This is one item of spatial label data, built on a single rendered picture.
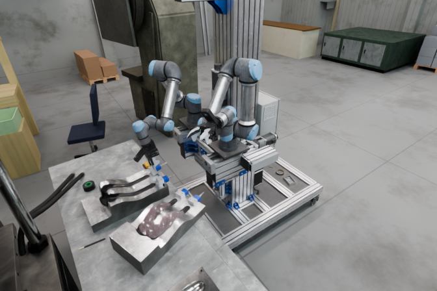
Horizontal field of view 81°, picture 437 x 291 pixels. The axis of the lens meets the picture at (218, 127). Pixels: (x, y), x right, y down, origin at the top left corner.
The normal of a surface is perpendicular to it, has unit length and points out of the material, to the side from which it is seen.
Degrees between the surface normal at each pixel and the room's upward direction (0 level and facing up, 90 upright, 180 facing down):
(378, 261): 0
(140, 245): 0
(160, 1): 64
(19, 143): 90
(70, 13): 90
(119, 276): 0
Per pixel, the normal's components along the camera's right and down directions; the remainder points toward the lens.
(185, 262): -0.02, -0.87
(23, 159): 0.51, 0.41
